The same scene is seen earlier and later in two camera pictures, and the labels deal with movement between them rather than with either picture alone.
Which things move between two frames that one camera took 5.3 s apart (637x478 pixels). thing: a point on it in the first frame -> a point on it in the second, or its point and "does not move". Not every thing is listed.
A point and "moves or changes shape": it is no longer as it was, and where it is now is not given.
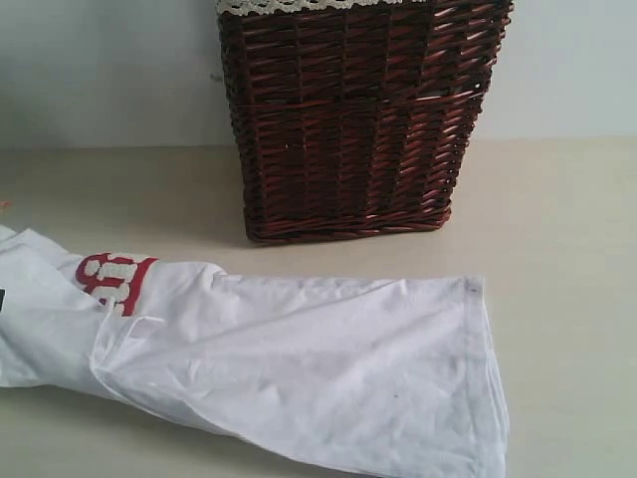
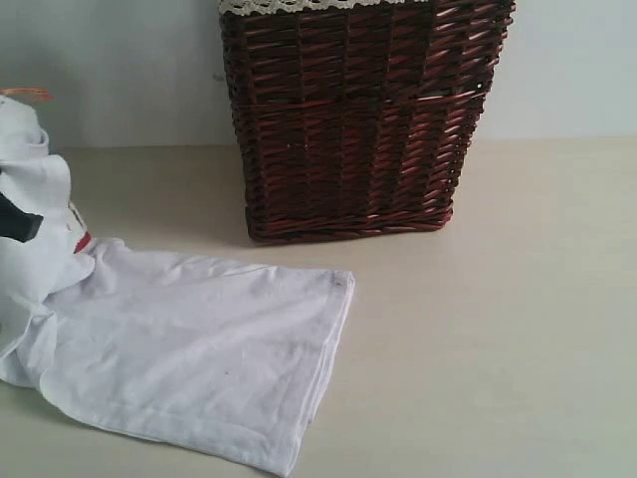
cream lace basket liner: x=245 y=7 does not move
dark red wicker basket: x=352 y=122 does not move
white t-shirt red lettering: x=384 y=377 moves or changes shape
